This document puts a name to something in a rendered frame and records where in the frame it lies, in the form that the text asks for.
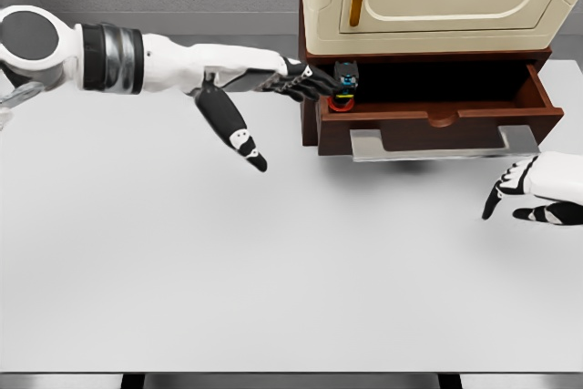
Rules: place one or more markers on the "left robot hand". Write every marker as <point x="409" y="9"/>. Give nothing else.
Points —
<point x="237" y="65"/>

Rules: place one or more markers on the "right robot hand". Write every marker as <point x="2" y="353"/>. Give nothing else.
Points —
<point x="555" y="175"/>

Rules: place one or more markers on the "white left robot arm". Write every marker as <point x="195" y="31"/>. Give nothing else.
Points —
<point x="114" y="58"/>

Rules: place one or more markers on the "brown wooden drawer cabinet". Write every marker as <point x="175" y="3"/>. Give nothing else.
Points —
<point x="455" y="57"/>

